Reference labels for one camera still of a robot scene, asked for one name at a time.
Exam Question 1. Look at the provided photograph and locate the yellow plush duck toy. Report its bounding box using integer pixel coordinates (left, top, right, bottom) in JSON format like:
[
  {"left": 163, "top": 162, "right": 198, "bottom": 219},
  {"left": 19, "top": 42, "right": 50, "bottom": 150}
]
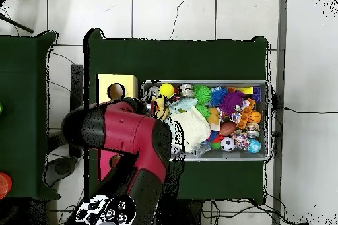
[{"left": 151, "top": 94, "right": 170, "bottom": 121}]

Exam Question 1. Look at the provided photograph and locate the cream knitted cloth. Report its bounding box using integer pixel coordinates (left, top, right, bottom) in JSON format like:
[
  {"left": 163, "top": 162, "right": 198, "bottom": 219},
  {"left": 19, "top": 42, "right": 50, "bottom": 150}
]
[{"left": 171, "top": 107, "right": 211, "bottom": 154}]

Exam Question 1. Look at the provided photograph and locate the purple spiky ball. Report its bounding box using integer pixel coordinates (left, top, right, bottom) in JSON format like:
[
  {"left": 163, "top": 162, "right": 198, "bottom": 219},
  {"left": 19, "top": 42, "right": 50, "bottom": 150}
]
[{"left": 219, "top": 90, "right": 247, "bottom": 116}]

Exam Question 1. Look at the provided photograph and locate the wooden box with three holes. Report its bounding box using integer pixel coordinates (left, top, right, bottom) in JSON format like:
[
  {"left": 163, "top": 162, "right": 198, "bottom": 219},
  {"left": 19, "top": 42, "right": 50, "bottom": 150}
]
[{"left": 96, "top": 73, "right": 140, "bottom": 179}]

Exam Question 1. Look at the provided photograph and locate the clear shallow mesh bin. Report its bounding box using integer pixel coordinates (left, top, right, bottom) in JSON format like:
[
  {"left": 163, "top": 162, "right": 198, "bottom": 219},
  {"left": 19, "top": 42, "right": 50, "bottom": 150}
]
[{"left": 141, "top": 80, "right": 273, "bottom": 162}]

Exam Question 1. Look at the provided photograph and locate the light teal cloth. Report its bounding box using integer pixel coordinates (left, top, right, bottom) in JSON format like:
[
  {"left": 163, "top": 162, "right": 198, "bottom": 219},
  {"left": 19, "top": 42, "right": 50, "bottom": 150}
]
[{"left": 170, "top": 97, "right": 199, "bottom": 115}]

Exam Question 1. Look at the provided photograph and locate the yellow tennis ball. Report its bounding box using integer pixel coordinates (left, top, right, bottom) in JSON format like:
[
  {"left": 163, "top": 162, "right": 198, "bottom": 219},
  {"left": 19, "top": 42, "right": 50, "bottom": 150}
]
[{"left": 159, "top": 83, "right": 176, "bottom": 99}]

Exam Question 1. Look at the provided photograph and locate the silver can with pull tab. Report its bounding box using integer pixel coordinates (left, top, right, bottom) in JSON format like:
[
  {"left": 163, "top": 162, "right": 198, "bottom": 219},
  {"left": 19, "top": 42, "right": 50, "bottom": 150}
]
[{"left": 147, "top": 86, "right": 161, "bottom": 99}]

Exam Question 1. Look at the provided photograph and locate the crushed silver can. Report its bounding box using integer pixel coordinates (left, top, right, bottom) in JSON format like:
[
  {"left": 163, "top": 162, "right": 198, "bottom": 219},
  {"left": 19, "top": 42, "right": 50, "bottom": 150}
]
[{"left": 179, "top": 83, "right": 195, "bottom": 98}]

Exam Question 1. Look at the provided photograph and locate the green spiky ball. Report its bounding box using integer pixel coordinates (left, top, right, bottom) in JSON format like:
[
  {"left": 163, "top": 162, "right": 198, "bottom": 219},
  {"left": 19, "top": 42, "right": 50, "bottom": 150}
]
[{"left": 193, "top": 84, "right": 212, "bottom": 104}]

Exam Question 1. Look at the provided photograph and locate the small soccer ball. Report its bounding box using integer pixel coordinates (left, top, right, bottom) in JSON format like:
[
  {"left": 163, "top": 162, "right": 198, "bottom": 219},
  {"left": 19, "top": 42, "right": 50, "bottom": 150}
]
[{"left": 220, "top": 137, "right": 237, "bottom": 152}]

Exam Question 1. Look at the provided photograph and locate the small orange basketball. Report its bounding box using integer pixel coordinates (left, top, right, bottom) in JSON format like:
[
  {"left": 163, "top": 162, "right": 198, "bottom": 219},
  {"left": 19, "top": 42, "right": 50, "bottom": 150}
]
[{"left": 248, "top": 108, "right": 263, "bottom": 124}]

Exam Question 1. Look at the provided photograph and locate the black side stand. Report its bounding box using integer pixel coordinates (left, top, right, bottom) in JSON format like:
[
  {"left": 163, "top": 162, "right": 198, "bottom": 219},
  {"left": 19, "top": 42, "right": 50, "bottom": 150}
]
[{"left": 47, "top": 63, "right": 85, "bottom": 157}]

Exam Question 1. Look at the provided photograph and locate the dark green side table cloth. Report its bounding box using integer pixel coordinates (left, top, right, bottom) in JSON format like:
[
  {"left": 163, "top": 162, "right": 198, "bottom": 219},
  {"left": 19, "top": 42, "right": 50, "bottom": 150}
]
[{"left": 0, "top": 32, "right": 59, "bottom": 199}]

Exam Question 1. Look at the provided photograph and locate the red disc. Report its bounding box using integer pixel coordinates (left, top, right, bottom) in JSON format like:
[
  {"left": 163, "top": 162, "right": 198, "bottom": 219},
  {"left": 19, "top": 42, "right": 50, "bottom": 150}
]
[{"left": 0, "top": 172, "right": 13, "bottom": 199}]

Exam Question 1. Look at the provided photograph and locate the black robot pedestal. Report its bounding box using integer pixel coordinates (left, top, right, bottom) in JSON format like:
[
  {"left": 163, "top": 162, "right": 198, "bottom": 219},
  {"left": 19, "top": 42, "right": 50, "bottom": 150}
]
[{"left": 158, "top": 198, "right": 212, "bottom": 225}]

